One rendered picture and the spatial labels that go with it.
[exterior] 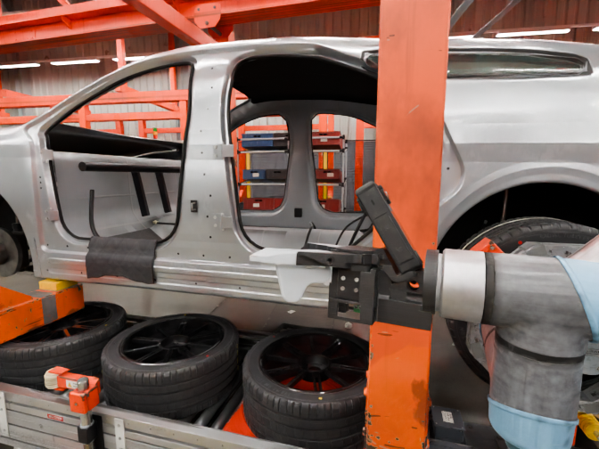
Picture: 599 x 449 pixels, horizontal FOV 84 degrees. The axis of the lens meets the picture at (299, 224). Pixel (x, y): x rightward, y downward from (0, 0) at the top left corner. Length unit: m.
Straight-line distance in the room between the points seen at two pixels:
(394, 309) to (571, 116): 1.25
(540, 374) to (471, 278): 0.10
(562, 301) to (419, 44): 0.70
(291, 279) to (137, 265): 1.60
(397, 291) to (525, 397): 0.15
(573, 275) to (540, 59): 1.29
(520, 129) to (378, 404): 1.06
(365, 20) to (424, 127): 10.46
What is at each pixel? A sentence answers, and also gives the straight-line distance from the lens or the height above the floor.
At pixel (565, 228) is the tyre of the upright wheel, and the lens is 1.40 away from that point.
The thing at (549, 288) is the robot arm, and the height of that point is 1.23.
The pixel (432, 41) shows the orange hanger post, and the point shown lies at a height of 1.65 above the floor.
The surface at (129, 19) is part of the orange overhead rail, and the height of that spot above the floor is 3.12.
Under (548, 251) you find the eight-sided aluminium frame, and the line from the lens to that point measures 1.35.
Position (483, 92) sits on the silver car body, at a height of 1.64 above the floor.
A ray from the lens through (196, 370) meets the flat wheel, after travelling 1.68.
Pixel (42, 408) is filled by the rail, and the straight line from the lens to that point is 1.98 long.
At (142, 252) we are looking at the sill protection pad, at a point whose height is 0.94.
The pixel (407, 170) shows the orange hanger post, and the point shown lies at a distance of 0.89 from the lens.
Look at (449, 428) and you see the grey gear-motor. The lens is 1.54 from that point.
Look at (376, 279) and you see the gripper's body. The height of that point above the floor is 1.22.
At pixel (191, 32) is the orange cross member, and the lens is 3.70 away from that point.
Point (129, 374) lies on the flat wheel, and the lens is 1.73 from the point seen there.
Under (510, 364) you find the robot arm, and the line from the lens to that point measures 0.41.
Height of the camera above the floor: 1.33
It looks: 8 degrees down
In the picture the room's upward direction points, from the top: straight up
